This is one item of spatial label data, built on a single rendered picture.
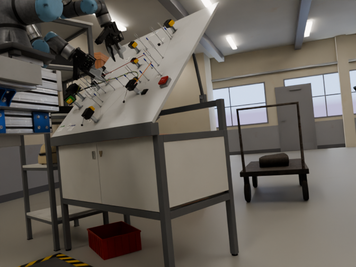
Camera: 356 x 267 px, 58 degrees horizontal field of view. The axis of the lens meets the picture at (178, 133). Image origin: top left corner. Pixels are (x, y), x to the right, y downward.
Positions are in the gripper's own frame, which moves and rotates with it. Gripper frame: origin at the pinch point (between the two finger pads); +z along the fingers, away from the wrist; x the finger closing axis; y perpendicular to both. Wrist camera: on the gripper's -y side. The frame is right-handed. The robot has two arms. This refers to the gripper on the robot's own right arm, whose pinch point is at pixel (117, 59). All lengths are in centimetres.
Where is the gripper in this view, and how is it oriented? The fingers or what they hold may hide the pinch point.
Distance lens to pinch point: 191.2
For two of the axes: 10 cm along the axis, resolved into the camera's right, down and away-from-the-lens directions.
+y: 6.5, -4.6, 6.0
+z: 3.4, 8.9, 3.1
